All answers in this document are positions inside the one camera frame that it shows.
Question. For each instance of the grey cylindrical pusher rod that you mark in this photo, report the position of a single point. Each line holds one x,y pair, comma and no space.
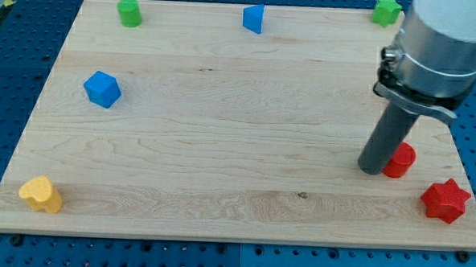
389,133

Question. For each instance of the red cylinder block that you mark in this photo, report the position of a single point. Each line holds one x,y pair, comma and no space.
401,161

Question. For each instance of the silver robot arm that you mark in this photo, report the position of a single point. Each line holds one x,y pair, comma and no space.
428,70

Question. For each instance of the red star block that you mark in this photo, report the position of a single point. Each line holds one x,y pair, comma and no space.
445,201

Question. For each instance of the green star block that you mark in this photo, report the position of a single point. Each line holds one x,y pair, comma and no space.
386,12

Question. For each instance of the blue triangle block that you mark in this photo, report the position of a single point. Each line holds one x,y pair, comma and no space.
252,18

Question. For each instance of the light wooden board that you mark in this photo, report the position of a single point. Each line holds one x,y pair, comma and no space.
221,134

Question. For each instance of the green cylinder block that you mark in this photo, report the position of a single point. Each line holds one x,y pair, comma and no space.
129,13

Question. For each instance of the blue cube block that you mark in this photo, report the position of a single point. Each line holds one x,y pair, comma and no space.
102,89

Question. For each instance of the yellow heart block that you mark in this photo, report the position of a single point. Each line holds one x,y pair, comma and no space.
40,194

